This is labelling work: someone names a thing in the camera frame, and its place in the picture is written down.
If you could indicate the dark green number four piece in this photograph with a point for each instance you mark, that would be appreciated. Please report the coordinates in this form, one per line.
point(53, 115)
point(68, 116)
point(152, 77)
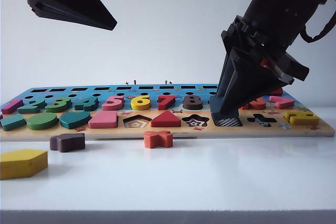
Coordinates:
point(88, 106)

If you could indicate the purple star shape piece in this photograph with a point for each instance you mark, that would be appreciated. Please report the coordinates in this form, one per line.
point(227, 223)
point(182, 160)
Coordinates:
point(67, 143)

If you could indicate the pink angled sign piece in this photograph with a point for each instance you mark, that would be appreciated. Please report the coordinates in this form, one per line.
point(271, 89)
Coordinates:
point(282, 102)

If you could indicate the wooden number shape puzzle board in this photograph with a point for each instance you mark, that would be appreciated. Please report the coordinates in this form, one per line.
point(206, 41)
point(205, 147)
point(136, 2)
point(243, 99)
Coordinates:
point(236, 132)

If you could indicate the orange number ten piece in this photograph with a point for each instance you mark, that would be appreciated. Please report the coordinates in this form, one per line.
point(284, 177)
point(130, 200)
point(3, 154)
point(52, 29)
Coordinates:
point(256, 104)

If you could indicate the yellow plus sign piece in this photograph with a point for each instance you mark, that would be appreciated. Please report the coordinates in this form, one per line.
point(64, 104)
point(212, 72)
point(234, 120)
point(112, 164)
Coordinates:
point(302, 118)

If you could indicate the red rectangular minus block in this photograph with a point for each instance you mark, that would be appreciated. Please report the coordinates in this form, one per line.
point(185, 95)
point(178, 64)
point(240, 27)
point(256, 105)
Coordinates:
point(277, 92)

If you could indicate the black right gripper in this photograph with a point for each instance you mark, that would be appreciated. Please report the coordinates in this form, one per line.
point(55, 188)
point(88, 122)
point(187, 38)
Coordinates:
point(275, 19)

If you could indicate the red number seven piece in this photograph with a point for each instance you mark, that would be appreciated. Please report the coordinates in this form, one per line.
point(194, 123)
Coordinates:
point(166, 103)

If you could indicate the yellow pentagon shape piece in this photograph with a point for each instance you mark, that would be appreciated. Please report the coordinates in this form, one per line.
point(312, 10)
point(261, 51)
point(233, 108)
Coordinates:
point(22, 163)

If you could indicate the dark blue square block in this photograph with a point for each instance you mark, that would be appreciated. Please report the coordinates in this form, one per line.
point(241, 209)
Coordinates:
point(215, 108)

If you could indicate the pink number five piece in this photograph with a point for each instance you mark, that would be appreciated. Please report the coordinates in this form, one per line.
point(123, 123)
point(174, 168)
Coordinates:
point(113, 104)

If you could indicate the teal heart shape piece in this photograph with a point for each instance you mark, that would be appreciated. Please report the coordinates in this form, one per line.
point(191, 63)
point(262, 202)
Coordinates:
point(74, 120)

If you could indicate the teal rectangle shape piece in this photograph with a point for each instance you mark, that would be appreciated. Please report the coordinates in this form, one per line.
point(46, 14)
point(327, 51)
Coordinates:
point(13, 123)

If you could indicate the teal number two piece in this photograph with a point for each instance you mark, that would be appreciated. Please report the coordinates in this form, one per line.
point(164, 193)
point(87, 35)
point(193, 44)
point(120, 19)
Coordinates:
point(31, 107)

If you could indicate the red triangle shape piece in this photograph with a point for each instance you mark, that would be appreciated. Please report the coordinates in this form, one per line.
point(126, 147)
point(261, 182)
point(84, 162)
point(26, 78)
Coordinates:
point(166, 120)

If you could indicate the orange cross shape piece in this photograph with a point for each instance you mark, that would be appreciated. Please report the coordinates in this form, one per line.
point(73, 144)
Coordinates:
point(157, 140)

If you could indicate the green number three piece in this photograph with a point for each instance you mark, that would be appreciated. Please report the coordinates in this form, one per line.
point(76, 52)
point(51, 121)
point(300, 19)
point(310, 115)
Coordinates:
point(59, 106)

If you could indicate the pink trapezoid shape piece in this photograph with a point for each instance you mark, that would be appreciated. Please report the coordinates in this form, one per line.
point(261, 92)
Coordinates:
point(103, 120)

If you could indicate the brown number eight piece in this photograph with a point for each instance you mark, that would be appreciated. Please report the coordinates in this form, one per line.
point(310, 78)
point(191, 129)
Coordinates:
point(193, 104)

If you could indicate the yellow number six piece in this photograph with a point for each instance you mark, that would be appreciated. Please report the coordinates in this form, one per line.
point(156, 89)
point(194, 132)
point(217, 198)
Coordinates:
point(141, 104)

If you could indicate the green oval shape piece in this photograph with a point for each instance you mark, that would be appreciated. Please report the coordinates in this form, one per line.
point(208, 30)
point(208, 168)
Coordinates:
point(42, 121)

